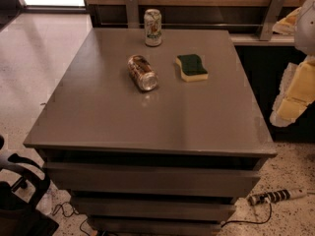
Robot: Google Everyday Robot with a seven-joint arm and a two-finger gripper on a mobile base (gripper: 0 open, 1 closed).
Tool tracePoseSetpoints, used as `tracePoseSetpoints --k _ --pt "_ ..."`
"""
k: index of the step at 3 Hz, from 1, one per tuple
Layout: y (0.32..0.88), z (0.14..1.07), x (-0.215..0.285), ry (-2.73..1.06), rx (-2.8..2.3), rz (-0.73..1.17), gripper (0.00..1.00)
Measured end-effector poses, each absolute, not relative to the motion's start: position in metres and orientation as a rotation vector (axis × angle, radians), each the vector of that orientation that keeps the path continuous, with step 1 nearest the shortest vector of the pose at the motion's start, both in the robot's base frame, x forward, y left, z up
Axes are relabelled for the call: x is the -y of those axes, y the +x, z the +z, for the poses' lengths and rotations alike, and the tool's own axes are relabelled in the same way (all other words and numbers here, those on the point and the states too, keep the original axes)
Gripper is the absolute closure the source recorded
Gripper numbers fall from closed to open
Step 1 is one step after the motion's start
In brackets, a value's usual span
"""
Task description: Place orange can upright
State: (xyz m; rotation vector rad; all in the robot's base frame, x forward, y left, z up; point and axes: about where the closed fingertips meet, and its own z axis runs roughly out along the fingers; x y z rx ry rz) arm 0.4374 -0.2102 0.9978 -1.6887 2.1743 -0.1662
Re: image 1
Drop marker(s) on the metal bracket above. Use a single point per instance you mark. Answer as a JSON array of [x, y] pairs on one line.
[[265, 31], [132, 13]]

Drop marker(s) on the white green soda can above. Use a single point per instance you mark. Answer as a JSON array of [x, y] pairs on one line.
[[152, 21]]

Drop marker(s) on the grey drawer cabinet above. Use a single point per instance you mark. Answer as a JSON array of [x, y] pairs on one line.
[[169, 161]]

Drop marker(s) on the green yellow sponge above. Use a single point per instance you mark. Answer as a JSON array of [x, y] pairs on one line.
[[191, 68]]

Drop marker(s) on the white power strip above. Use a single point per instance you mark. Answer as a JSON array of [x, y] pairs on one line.
[[276, 196]]

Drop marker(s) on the right metal bracket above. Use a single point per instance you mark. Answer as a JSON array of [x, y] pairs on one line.
[[265, 31]]

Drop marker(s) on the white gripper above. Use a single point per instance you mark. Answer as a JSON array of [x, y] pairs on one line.
[[306, 29]]

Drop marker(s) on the orange soda can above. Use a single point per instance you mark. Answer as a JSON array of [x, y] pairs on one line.
[[142, 73]]

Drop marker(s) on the black office chair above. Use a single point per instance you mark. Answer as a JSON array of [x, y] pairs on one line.
[[19, 215]]

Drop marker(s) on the left metal bracket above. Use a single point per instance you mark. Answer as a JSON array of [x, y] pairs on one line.
[[132, 13]]

